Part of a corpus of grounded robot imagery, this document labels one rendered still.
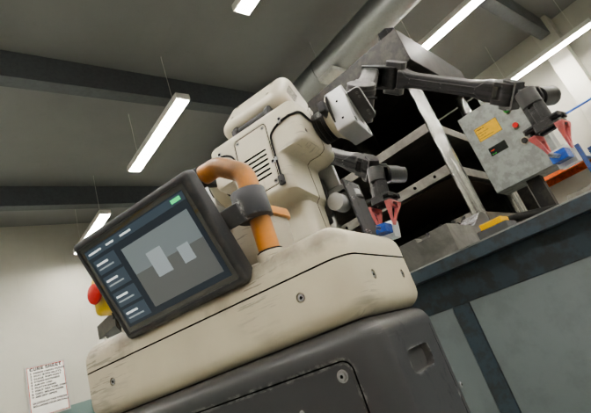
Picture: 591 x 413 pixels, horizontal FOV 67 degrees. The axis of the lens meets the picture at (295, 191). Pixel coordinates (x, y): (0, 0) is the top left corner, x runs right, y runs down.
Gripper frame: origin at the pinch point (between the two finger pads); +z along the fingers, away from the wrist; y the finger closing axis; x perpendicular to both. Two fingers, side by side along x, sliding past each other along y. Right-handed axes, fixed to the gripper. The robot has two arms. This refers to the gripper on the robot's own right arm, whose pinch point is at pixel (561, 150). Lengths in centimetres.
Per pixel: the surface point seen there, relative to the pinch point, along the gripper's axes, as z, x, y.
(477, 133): -41, -69, 44
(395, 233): 1, 19, 47
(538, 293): 31.5, 17.1, 16.6
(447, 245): 11.5, 17.5, 33.1
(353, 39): -271, -244, 181
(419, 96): -68, -55, 54
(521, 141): -27, -70, 29
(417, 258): 11.3, 19.0, 43.1
